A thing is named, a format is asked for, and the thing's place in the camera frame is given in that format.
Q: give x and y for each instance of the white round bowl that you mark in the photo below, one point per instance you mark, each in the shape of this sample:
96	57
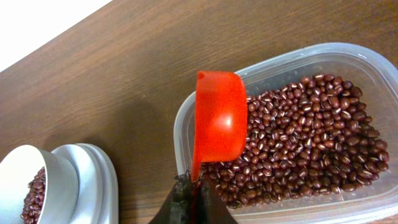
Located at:
19	167

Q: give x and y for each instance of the white digital kitchen scale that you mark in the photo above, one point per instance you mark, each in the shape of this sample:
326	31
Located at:
98	196

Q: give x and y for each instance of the clear plastic food container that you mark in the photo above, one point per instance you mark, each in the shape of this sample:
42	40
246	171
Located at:
377	79

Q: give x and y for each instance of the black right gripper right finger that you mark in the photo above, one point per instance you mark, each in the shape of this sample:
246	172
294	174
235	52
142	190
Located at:
210	208

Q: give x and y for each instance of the orange measuring scoop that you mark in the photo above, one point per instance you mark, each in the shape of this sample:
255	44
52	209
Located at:
221	117

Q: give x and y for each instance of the red adzuki beans in container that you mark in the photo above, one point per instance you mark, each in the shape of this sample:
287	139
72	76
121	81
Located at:
308	138

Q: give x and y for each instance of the red beans in bowl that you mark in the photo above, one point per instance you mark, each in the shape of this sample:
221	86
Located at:
34	200

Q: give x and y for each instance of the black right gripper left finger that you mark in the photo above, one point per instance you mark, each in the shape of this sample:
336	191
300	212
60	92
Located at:
177	208

